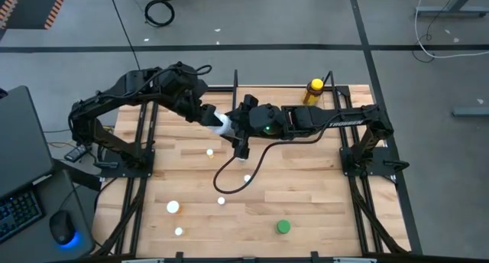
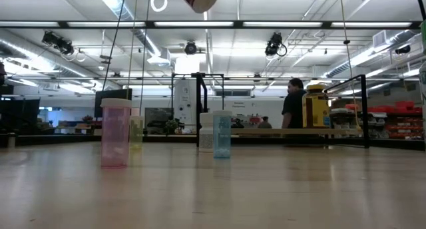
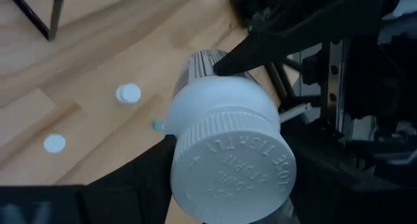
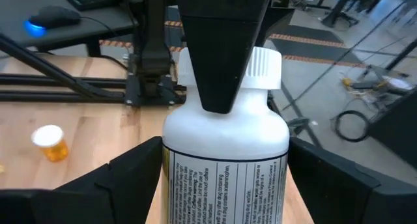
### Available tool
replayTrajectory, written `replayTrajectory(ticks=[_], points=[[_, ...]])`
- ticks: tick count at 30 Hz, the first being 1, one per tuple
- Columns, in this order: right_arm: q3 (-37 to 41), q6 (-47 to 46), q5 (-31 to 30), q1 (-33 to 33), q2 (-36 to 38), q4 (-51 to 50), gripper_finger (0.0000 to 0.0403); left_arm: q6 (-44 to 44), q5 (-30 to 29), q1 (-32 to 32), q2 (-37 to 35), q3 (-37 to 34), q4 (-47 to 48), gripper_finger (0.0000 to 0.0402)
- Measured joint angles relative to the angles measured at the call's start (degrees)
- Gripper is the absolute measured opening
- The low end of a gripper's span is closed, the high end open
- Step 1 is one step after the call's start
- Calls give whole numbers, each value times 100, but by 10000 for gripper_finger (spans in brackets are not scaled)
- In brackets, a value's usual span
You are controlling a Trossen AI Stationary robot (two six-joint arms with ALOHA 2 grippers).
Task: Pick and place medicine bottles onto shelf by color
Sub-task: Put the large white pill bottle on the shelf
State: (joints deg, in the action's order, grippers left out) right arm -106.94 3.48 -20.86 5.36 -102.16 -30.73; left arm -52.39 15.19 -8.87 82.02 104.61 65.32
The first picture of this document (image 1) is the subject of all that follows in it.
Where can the small white-capped pill bottle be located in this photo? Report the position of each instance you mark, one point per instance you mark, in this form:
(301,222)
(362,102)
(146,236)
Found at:
(178,231)

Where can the amber bottle yellow cap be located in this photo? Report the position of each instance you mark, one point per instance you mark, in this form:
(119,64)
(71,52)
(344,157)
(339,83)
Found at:
(312,95)

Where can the black aluminium table frame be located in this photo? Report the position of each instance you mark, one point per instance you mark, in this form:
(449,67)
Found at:
(134,232)

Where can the large white medicine bottle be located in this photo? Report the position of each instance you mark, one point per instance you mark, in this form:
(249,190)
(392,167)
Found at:
(222,124)

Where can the backlit black keyboard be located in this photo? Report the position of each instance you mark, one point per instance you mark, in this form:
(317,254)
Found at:
(19,213)

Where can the small blue-label pill bottle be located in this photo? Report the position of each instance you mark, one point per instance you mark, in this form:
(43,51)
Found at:
(247,177)

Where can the orange bottle wide white cap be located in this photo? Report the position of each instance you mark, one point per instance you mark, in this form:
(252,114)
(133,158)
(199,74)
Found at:
(173,206)

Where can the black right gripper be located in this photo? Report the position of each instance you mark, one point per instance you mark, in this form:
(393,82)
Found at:
(267,121)

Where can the black computer mouse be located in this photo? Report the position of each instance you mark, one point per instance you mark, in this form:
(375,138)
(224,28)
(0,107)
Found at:
(61,226)

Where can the small pink pill bottle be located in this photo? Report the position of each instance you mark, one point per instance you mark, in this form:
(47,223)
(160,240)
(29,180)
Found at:
(221,200)

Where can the small yellow pill bottle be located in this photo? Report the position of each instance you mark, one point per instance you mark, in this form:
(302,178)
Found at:
(209,152)

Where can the black power adapter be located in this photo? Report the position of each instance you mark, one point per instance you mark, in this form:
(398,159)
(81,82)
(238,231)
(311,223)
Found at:
(76,153)

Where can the black metal shelf frame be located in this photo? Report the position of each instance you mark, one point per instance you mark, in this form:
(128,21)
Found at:
(235,83)

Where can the green medicine bottle green cap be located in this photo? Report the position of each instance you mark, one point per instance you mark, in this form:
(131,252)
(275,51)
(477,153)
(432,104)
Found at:
(283,227)

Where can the dark grey side desk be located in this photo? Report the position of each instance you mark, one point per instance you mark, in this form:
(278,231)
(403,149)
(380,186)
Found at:
(86,217)

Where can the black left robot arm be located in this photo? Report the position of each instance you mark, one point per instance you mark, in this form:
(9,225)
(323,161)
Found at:
(114,91)

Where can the orange striped black floor mat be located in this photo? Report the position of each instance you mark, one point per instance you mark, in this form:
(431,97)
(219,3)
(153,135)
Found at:
(30,7)

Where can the grey metal floor foot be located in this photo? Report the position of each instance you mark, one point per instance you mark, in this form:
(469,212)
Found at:
(471,111)

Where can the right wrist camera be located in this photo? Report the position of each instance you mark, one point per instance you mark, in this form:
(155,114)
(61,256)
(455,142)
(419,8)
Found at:
(242,148)

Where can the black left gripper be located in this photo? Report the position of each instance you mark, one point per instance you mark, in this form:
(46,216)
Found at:
(195,102)

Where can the wooden shelf board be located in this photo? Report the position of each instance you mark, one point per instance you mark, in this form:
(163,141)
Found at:
(275,96)

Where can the grey metal desk base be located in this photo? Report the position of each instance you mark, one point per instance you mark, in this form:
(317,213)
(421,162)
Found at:
(451,12)

